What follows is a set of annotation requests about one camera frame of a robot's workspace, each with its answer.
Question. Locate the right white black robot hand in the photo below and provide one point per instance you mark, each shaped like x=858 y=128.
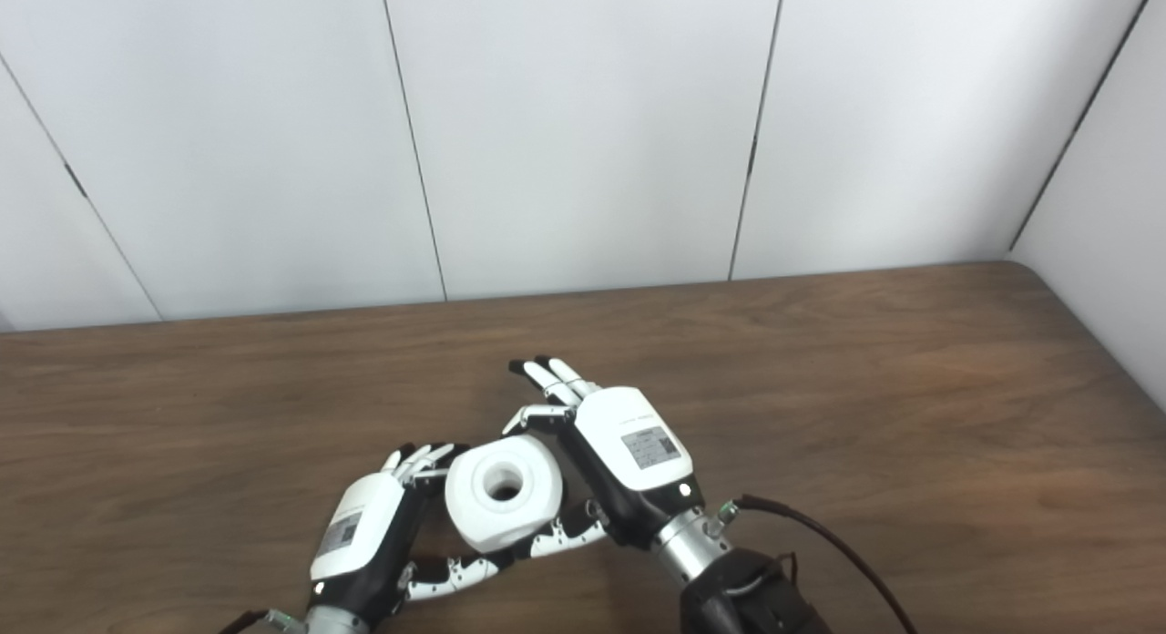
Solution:
x=638 y=452

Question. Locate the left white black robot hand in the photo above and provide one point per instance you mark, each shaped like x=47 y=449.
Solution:
x=360 y=529

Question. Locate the round white plastic piece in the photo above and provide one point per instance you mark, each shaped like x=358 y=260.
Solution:
x=483 y=516

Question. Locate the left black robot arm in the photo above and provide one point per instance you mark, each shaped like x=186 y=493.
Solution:
x=332 y=621

